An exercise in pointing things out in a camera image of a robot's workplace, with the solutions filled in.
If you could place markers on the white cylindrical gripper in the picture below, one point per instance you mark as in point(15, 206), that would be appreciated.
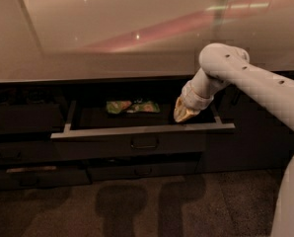
point(191, 98)

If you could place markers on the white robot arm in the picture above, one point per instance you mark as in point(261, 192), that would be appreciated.
point(221, 65)

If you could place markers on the green snack bag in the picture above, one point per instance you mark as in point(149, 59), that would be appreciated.
point(118, 107)

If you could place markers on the dark grey cabinet door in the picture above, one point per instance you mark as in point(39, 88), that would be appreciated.
point(258, 141)

